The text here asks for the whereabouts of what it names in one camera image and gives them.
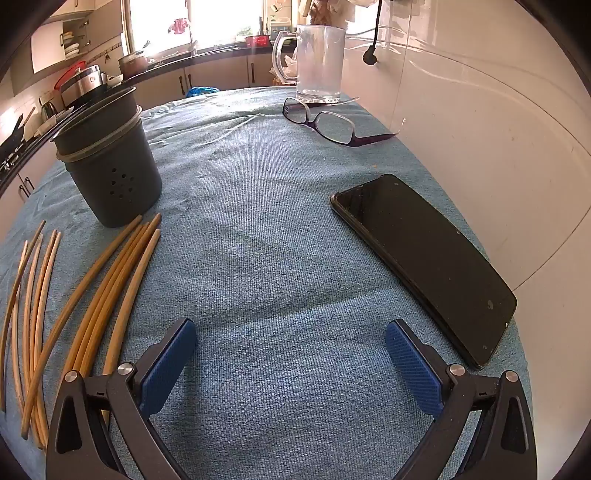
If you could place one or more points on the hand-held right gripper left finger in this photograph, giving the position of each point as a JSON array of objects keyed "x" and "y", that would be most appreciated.
[{"x": 166, "y": 364}]

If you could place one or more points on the beige upper cabinets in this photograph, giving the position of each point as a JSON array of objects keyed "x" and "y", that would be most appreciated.
[{"x": 46, "y": 46}]

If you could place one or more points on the brown cooking pot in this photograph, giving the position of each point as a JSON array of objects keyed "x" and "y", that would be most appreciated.
[{"x": 134, "y": 64}]

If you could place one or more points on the red basin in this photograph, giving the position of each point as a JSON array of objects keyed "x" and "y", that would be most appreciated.
[{"x": 257, "y": 40}]

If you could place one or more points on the red round lid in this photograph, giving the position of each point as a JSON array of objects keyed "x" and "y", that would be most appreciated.
[{"x": 69, "y": 74}]

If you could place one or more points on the blue plastic bag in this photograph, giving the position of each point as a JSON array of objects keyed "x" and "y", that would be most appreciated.
[{"x": 201, "y": 91}]

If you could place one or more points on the kitchen window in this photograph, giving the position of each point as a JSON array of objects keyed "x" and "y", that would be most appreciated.
[{"x": 221, "y": 23}]

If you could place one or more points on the stack of white bowls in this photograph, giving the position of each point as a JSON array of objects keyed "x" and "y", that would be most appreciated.
[{"x": 72, "y": 48}]

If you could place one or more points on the black kitchen counter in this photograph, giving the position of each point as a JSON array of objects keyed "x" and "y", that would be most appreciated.
[{"x": 207, "y": 56}]

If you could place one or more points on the silver rice cooker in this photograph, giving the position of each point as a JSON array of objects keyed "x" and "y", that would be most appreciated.
[{"x": 83, "y": 85}]

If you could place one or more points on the pink cloth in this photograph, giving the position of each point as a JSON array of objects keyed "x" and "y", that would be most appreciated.
[{"x": 179, "y": 26}]

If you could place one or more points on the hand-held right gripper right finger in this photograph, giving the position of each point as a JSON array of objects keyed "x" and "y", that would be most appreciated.
[{"x": 413, "y": 369}]

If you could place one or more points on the pile of wooden chopsticks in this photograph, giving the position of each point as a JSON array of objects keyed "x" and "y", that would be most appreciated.
[{"x": 92, "y": 323}]

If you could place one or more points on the clear glass mug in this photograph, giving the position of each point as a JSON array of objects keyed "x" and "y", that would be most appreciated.
[{"x": 321, "y": 60}]

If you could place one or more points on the purple eyeglasses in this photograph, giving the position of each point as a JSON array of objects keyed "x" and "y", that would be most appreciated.
[{"x": 364, "y": 140}]

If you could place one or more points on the black wok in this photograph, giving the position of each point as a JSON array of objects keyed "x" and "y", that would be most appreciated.
[{"x": 14, "y": 134}]

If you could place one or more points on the black smartphone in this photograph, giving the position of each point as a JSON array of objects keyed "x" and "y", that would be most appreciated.
[{"x": 425, "y": 263}]

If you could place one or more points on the sink faucet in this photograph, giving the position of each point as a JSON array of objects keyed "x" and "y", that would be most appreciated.
[{"x": 191, "y": 37}]

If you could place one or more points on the dark grey utensil holder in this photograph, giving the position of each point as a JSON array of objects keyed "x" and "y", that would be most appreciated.
[{"x": 115, "y": 184}]

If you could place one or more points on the blue towel table cloth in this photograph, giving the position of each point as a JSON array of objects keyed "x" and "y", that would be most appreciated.
[{"x": 277, "y": 230}]

